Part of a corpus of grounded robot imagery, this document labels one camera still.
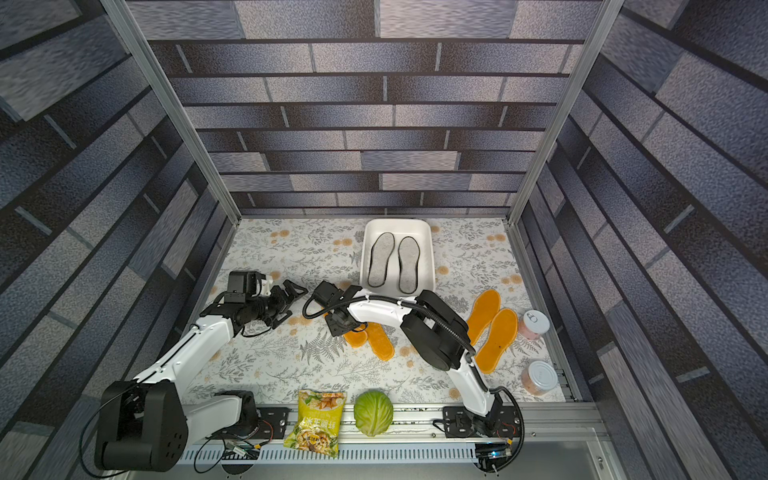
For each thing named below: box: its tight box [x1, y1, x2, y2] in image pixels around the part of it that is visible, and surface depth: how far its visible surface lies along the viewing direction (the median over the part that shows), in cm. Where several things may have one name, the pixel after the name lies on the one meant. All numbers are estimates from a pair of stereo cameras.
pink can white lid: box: [518, 309, 551, 341], surface depth 88 cm
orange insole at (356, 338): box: [344, 330, 368, 348], surface depth 89 cm
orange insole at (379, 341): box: [366, 322, 395, 362], surface depth 89 cm
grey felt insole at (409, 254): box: [398, 236, 420, 294], surface depth 105 cm
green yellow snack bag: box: [284, 389, 347, 458], surface depth 71 cm
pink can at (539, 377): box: [521, 360, 558, 396], surface depth 78 cm
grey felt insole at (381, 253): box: [368, 232, 395, 287], surface depth 108 cm
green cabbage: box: [354, 390, 394, 437], surface depth 71 cm
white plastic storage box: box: [360, 218, 435, 298], surface depth 106 cm
